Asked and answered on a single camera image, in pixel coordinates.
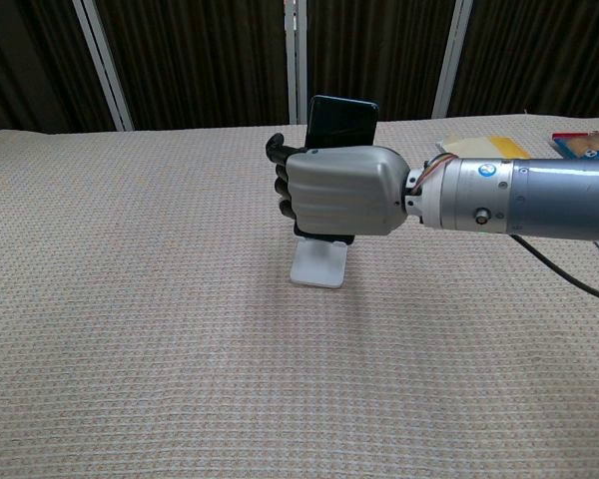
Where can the yellow and cream booklet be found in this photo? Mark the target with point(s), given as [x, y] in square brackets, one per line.
[479, 145]

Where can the white phone stand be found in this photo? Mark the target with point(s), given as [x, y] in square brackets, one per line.
[319, 267]

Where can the black screen panel white frame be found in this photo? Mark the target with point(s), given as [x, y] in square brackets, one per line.
[539, 55]
[30, 60]
[194, 60]
[374, 50]

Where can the blue snack bag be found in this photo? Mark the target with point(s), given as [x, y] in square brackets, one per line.
[586, 144]

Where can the black smartphone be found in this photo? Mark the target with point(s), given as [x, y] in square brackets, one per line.
[342, 122]

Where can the beige woven tablecloth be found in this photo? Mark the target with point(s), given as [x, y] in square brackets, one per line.
[179, 349]

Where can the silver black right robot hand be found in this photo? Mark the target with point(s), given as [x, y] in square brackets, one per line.
[339, 189]

